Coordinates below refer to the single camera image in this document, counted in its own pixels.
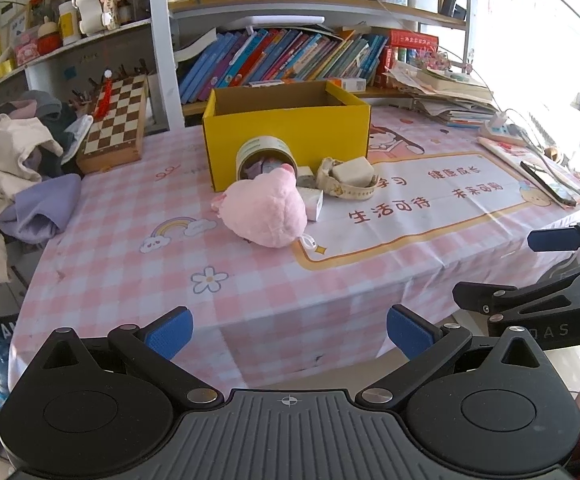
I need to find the pink plush toy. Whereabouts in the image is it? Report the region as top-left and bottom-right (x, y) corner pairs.
(212, 165), (308, 248)

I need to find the white rectangular sponge block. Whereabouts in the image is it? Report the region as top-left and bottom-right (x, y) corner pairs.
(331, 157), (375, 188)

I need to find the black smartphone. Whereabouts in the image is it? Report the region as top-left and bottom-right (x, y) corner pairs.
(520, 162), (577, 207)

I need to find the pink checkered tablecloth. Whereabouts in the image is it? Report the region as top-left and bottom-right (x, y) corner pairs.
(9, 107), (580, 390)

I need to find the white power strip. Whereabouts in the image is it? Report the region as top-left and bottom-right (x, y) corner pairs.
(480, 113), (527, 146)

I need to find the stack of papers and books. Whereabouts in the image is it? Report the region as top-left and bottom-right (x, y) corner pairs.
(383, 61), (498, 128)

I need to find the small white box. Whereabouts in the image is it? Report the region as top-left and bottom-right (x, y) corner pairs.
(297, 186), (323, 222)

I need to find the pile of clothes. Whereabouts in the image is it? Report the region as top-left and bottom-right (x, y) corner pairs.
(0, 90), (94, 284)

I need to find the wooden chessboard box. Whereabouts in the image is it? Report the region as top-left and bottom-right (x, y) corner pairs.
(76, 75), (148, 174)

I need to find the white tape roll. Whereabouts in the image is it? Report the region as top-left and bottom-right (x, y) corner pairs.
(235, 136), (297, 180)

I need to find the red tassel ornament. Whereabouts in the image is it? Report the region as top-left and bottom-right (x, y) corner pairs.
(94, 68), (113, 122)

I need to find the yellow cardboard box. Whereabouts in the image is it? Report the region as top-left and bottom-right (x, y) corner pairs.
(203, 81), (371, 192)

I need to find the orange white carton box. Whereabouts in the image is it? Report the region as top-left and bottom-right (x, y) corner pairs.
(328, 78), (367, 93)

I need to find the red book box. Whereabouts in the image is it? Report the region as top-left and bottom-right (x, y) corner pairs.
(375, 29), (438, 88)

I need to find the white bookshelf unit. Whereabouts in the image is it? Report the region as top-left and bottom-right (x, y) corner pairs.
(0, 0), (470, 130)

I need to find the row of upright books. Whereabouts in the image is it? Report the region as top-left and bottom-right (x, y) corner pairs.
(175, 27), (386, 105)

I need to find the white rabbit ornament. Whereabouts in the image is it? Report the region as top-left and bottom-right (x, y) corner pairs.
(73, 0), (120, 36)

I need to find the beige watch strap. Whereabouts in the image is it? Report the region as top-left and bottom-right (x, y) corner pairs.
(315, 156), (379, 203)

